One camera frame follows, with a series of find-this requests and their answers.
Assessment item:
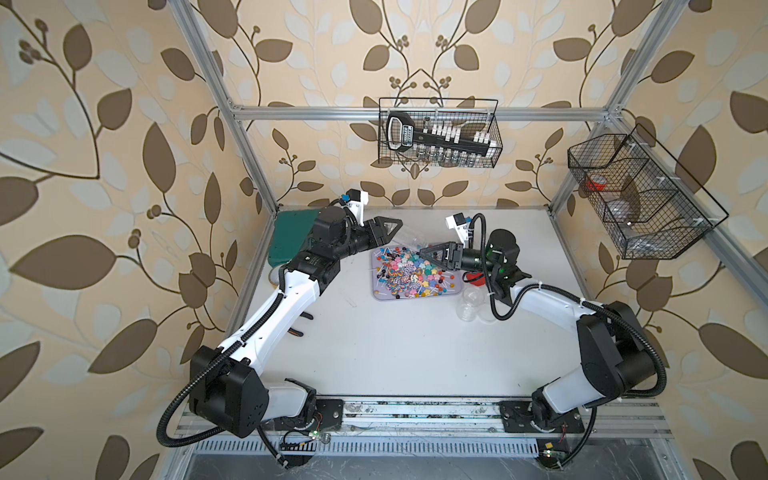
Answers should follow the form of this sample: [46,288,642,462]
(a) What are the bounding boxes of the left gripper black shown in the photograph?
[328,217,400,263]

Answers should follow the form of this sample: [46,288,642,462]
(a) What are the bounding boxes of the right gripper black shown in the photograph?
[421,243,499,278]

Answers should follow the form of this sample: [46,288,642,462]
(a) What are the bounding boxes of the red jar lid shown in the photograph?
[462,272,486,286]

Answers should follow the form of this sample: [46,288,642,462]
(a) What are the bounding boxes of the clear jar colourful candies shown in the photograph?
[456,285,486,322]

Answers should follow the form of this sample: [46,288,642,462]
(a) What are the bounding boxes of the clear plastic jar lid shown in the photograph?
[477,306,498,324]

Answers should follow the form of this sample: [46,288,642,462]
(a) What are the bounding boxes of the clear jar dark beads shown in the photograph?
[392,225,428,251]

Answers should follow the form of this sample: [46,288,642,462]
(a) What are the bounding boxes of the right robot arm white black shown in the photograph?
[419,229,668,432]

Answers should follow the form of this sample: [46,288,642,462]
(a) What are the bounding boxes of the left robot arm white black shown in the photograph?
[156,200,403,448]

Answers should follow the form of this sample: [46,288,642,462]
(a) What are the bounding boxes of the pile of star candies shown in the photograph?
[377,247,451,298]

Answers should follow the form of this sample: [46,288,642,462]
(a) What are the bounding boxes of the pile of lollipops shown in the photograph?
[376,245,460,299]

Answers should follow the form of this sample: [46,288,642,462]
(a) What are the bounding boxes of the lilac plastic tray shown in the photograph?
[371,242,464,301]

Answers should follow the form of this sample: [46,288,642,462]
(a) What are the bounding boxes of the green plastic tool case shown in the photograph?
[267,209,320,267]

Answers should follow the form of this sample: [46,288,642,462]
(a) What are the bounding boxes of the orange black pliers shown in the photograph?
[288,312,315,338]

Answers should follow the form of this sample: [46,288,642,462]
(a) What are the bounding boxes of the red item in basket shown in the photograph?
[585,174,608,192]

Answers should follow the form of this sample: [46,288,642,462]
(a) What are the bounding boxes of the black socket set rail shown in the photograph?
[383,112,502,157]

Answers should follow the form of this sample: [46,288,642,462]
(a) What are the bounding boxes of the black wire basket centre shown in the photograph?
[378,96,503,168]

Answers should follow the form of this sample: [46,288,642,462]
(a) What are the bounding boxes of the black wire basket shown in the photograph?
[378,96,503,168]
[568,124,729,260]

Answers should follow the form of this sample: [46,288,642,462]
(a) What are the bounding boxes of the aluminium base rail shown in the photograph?
[316,395,673,439]

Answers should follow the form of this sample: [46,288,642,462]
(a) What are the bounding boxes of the black wire basket right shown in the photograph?
[568,124,729,260]

